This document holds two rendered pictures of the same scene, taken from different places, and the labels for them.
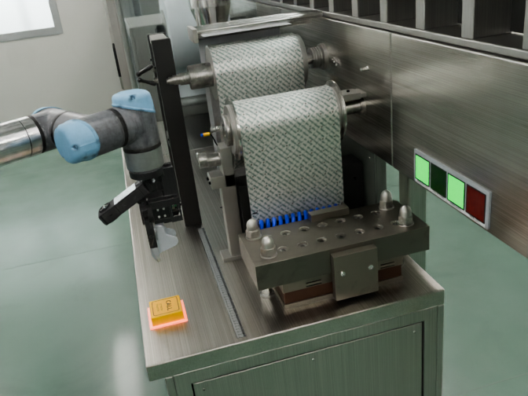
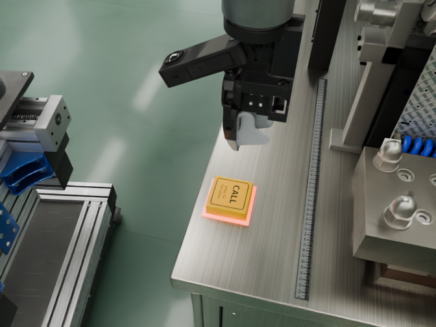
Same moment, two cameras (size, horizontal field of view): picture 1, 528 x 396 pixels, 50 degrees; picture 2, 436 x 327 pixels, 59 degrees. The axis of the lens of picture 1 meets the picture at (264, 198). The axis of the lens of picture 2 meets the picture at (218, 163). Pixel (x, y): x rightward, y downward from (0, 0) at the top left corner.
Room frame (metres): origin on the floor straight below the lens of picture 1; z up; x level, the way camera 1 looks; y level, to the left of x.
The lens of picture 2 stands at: (0.70, 0.10, 1.46)
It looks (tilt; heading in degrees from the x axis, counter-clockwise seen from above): 49 degrees down; 26
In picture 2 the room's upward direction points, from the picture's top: straight up
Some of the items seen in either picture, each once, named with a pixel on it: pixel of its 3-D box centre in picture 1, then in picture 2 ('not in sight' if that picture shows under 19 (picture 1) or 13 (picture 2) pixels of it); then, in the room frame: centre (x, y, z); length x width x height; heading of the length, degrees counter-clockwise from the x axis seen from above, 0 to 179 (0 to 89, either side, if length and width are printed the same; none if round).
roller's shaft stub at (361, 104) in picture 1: (349, 108); not in sight; (1.33, -0.23, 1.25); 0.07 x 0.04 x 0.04; 102
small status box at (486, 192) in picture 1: (448, 185); not in sight; (0.96, -0.35, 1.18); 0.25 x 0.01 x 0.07; 12
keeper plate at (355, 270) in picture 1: (355, 273); not in sight; (1.04, -0.18, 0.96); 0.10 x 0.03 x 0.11; 102
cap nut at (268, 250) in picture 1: (267, 245); (403, 208); (1.05, 0.00, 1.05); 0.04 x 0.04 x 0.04
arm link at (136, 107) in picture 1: (134, 120); not in sight; (1.06, 0.23, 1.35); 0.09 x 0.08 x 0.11; 134
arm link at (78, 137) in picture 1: (86, 135); not in sight; (1.01, 0.31, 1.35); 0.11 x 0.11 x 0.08; 44
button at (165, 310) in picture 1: (166, 310); (230, 197); (1.06, 0.25, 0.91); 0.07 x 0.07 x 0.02; 12
